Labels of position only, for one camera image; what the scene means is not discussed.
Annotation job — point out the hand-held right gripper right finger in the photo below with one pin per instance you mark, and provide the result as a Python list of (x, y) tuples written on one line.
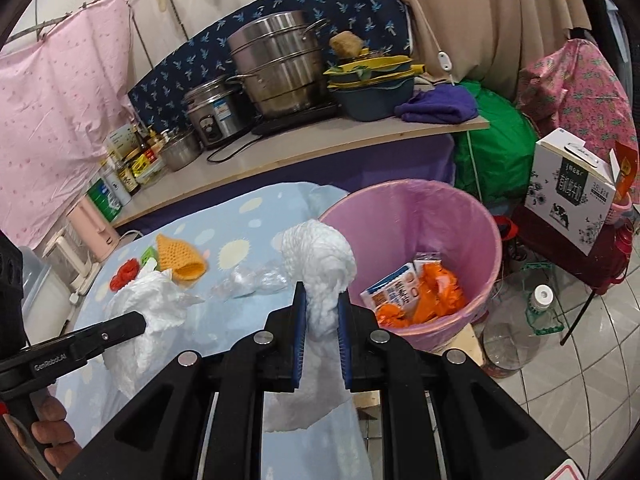
[(344, 340)]

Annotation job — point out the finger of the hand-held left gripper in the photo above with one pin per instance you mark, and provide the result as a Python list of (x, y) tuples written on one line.
[(110, 332)]

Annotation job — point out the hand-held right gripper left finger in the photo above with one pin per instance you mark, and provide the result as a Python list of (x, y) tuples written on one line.
[(299, 335)]

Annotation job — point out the white tissue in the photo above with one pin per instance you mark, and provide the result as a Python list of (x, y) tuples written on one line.
[(315, 260), (150, 300)]

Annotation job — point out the orange white snack packet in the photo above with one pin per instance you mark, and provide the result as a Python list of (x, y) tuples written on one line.
[(395, 287)]

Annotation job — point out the orange foam fruit net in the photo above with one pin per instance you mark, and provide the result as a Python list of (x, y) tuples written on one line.
[(440, 290), (177, 255)]

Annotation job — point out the bin with purple bag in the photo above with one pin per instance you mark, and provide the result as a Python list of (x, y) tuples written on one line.
[(400, 220)]

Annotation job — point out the person's left hand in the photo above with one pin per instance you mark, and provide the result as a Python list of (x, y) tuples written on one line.
[(52, 430)]

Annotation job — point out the red plastic bag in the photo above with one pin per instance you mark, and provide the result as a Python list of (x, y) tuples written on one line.
[(125, 274)]

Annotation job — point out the white plastic container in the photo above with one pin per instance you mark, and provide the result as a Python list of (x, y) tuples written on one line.
[(42, 295)]

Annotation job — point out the clear plastic wrapper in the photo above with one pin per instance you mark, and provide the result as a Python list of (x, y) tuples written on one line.
[(250, 280)]

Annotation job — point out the white small appliance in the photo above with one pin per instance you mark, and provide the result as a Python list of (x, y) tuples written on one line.
[(67, 260)]

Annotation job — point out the small green carton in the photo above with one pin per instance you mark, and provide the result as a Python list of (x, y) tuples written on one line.
[(148, 256)]

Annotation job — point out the pink electric kettle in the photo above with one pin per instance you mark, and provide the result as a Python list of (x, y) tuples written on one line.
[(95, 230)]

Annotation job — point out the blue polka dot tablecloth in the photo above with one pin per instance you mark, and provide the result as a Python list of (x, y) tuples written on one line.
[(235, 230)]

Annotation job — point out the green white can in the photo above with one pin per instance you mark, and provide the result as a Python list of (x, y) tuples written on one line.
[(105, 202)]

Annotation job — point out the white bottle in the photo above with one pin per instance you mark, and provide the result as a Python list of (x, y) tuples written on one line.
[(117, 185)]

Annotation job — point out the dark sauce bottle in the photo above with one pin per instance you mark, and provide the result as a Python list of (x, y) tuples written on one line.
[(129, 177)]

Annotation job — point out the yellow seasoning packets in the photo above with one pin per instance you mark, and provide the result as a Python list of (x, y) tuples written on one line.
[(145, 167)]

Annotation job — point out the large clear plastic bottle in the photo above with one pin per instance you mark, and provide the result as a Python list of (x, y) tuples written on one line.
[(515, 330)]

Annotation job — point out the white green box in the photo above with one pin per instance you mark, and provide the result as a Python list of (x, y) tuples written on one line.
[(121, 142)]

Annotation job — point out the small steel pot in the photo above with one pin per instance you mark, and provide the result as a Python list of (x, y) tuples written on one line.
[(180, 152)]

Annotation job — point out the black induction cooker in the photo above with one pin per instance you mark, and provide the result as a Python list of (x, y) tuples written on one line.
[(300, 117)]

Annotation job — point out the steel rice cooker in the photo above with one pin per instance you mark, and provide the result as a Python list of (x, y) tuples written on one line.
[(215, 115)]

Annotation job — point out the dark blue basin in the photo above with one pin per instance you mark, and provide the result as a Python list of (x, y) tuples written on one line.
[(375, 102)]

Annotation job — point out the green bag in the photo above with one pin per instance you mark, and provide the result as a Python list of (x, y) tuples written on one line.
[(500, 150)]

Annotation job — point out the purple towel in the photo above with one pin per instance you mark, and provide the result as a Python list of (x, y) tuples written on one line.
[(440, 105)]

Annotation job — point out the white printed carton box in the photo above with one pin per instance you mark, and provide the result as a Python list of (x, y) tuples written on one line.
[(565, 195)]

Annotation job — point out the large steel steamer pot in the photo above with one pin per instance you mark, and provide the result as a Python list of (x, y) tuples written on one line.
[(280, 65)]

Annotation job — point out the yellow tray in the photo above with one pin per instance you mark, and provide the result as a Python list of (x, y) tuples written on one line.
[(380, 67)]

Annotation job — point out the navy printed cloth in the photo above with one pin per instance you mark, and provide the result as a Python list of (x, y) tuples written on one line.
[(200, 55)]

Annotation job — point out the brown loofah sponge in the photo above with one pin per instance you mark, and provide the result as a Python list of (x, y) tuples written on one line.
[(347, 45)]

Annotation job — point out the red thermos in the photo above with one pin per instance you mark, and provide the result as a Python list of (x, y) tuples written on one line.
[(629, 252)]

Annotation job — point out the pink basket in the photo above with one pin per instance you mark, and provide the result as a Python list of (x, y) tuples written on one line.
[(620, 209)]

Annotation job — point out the red orange packet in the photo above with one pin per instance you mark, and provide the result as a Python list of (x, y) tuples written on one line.
[(627, 170)]

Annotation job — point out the pink floral cloth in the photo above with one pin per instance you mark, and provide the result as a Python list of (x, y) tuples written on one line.
[(580, 95)]

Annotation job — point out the beige curtain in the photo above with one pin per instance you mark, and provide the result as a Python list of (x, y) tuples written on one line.
[(490, 10)]

